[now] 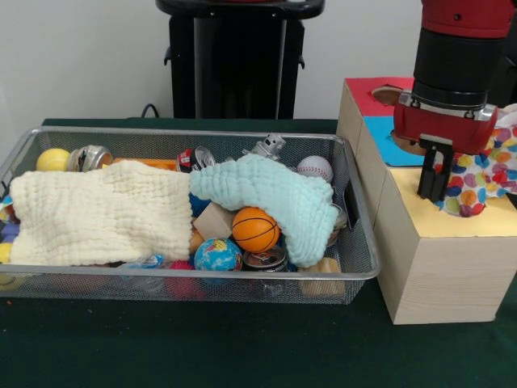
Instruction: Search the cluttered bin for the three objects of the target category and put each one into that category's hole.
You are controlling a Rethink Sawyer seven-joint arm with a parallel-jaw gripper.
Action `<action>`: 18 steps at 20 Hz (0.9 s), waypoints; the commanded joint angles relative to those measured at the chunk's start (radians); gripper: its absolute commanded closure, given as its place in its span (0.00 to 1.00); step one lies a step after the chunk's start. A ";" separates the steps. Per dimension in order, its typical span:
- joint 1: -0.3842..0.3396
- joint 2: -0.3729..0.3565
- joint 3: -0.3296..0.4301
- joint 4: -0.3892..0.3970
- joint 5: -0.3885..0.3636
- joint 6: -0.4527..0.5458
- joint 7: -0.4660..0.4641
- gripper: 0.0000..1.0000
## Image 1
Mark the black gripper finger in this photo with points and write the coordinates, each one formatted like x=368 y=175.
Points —
x=428 y=174
x=446 y=166

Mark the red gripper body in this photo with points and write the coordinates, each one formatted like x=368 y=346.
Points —
x=468 y=128

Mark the multicoloured patterned cloth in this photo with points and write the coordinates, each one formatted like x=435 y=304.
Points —
x=485 y=174

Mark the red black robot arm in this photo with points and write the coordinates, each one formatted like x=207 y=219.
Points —
x=460 y=48

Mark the wooden box with three holes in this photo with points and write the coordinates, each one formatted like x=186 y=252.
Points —
x=436 y=267

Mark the shallow clear mesh bin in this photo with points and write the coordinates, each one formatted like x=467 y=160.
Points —
x=161 y=287

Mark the white baseball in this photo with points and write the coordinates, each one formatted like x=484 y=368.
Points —
x=315 y=168

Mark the mint waffle cloth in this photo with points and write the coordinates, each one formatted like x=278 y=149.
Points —
x=283 y=194

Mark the grey toy robot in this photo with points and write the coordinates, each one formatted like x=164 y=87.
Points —
x=266 y=147

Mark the orange toy basketball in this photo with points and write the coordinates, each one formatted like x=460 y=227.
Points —
x=255 y=230

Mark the plain wooden block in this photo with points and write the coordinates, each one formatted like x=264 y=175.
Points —
x=212 y=222

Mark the blue globe ball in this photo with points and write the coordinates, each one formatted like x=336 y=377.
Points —
x=216 y=255

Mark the crushed silver drink can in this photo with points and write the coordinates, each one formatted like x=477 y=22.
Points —
x=90 y=158

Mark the cream waffle cloth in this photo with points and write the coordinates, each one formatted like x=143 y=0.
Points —
x=89 y=214

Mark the yellow ball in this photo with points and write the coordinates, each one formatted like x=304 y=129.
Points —
x=52 y=160

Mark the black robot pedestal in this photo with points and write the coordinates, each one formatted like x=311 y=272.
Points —
x=234 y=65

